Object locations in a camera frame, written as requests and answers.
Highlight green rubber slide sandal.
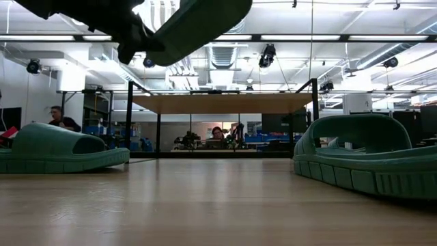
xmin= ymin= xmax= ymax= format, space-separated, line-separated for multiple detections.
xmin=0 ymin=122 xmax=131 ymax=174
xmin=145 ymin=0 xmax=254 ymax=68
xmin=292 ymin=113 xmax=437 ymax=201

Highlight person seated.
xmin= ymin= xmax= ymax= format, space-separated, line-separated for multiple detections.
xmin=210 ymin=126 xmax=225 ymax=141

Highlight black partition screens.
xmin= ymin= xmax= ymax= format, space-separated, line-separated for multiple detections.
xmin=389 ymin=109 xmax=421 ymax=144

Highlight black metal rig frame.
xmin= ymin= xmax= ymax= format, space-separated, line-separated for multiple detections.
xmin=128 ymin=150 xmax=295 ymax=159

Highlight wooden shelf with black legs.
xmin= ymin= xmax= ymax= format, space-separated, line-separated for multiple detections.
xmin=124 ymin=77 xmax=321 ymax=163

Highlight blue chair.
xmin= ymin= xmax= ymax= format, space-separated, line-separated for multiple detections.
xmin=139 ymin=137 xmax=154 ymax=152

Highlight black hanging camera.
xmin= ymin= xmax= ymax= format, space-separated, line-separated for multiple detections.
xmin=257 ymin=43 xmax=277 ymax=69

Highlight black wall monitor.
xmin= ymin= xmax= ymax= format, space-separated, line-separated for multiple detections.
xmin=0 ymin=107 xmax=23 ymax=133

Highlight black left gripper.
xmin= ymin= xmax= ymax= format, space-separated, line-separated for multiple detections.
xmin=61 ymin=0 xmax=166 ymax=65

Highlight red object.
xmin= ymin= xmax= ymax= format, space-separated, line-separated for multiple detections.
xmin=0 ymin=125 xmax=20 ymax=144

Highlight large black screen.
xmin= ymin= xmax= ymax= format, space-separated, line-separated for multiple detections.
xmin=262 ymin=108 xmax=309 ymax=135

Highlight black overhead frame beam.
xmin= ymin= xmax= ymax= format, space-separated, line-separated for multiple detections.
xmin=0 ymin=33 xmax=437 ymax=44

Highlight person standing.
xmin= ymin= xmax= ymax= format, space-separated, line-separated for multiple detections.
xmin=47 ymin=105 xmax=82 ymax=133

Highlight silver ribbed ventilation duct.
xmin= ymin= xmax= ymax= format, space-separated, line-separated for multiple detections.
xmin=206 ymin=44 xmax=240 ymax=70

